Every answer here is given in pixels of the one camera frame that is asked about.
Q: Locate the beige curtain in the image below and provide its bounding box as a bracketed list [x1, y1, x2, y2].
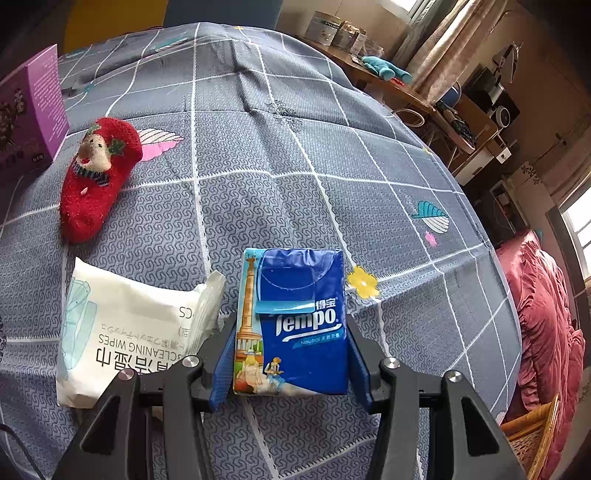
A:
[406, 0, 509, 107]

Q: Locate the teal cloth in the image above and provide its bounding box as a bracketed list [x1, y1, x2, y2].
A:
[361, 55, 413, 85]

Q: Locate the blue tissue pack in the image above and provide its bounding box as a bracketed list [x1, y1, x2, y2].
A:
[233, 248, 348, 398]

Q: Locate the black cable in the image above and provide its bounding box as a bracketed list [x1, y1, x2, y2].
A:
[0, 422, 42, 480]

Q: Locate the wooden desk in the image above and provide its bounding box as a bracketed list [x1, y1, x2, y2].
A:
[295, 34, 504, 185]

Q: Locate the dark pink quilt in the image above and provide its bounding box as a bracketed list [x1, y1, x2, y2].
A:
[494, 228, 587, 480]

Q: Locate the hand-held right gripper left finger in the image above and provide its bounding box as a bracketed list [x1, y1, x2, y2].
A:
[51, 313, 237, 480]

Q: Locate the white wet wipes pack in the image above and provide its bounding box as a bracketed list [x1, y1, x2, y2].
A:
[55, 257, 227, 409]

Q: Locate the black speaker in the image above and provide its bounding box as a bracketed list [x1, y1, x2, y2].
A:
[462, 67, 520, 130]

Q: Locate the purple cardboard box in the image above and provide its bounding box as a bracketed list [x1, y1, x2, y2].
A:
[0, 44, 70, 188]

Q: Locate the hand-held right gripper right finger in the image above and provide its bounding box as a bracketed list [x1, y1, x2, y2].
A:
[345, 314, 527, 480]

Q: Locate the red fluffy sock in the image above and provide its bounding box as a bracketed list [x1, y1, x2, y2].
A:
[60, 117, 144, 244]

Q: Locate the white round tin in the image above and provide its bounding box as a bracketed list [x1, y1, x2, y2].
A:
[305, 11, 342, 49]

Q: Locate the rattan chair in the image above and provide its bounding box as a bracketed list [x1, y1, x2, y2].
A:
[501, 394, 561, 480]

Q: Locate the window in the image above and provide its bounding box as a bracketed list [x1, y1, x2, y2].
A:
[547, 171, 591, 282]

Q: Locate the grey checked bedsheet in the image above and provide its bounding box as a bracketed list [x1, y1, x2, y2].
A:
[0, 22, 522, 480]

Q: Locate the yellow panel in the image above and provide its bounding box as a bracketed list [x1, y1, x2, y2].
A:
[64, 0, 169, 54]

